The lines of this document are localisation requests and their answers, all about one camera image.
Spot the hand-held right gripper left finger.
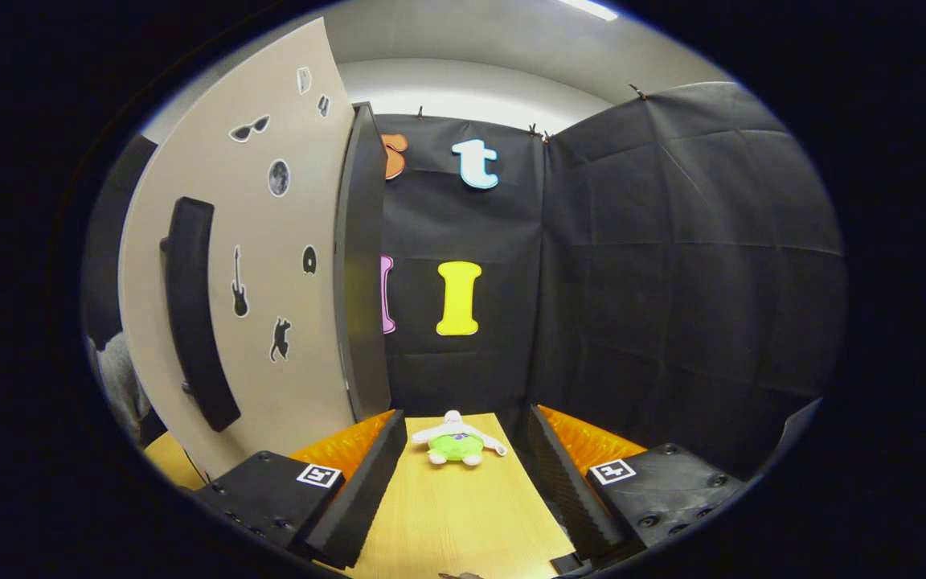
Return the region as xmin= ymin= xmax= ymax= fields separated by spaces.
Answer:
xmin=194 ymin=410 xmax=408 ymax=570

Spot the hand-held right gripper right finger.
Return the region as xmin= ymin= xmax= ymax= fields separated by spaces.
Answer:
xmin=527 ymin=404 xmax=745 ymax=564

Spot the beige cabinet door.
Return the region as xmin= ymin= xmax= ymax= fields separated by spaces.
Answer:
xmin=117 ymin=16 xmax=359 ymax=479

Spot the black door handle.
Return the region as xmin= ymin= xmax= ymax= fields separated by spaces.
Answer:
xmin=160 ymin=197 xmax=243 ymax=433

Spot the white green plush toy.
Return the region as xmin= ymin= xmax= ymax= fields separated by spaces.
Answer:
xmin=411 ymin=410 xmax=509 ymax=467

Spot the black backdrop cloth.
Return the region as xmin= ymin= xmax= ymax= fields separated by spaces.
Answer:
xmin=81 ymin=80 xmax=846 ymax=483

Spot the long ceiling light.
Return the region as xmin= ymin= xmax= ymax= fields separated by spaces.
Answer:
xmin=557 ymin=0 xmax=619 ymax=23

